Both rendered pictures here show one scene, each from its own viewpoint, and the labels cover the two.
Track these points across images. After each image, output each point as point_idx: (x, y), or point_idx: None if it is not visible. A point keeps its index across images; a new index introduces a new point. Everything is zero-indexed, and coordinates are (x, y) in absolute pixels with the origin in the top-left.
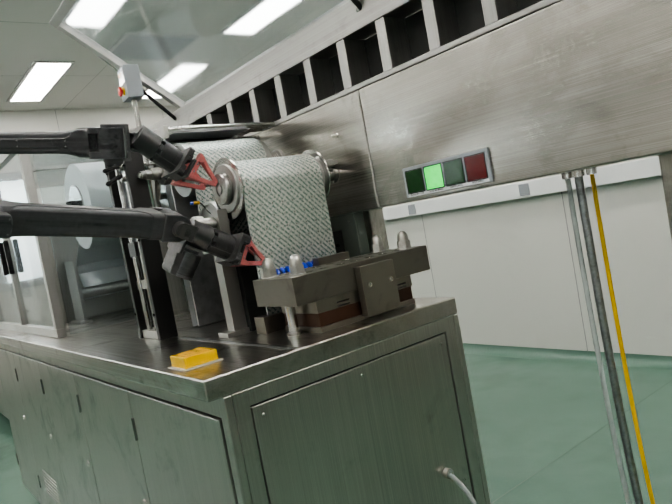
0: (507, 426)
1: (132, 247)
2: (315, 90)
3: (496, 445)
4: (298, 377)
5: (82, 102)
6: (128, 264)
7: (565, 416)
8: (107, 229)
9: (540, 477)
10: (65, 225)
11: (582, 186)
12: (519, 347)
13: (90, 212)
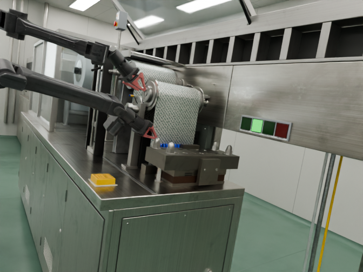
0: (243, 237)
1: None
2: (211, 56)
3: (235, 245)
4: (152, 209)
5: (102, 18)
6: (90, 111)
7: (272, 242)
8: (79, 100)
9: (251, 270)
10: (56, 92)
11: (334, 160)
12: (261, 199)
13: (72, 88)
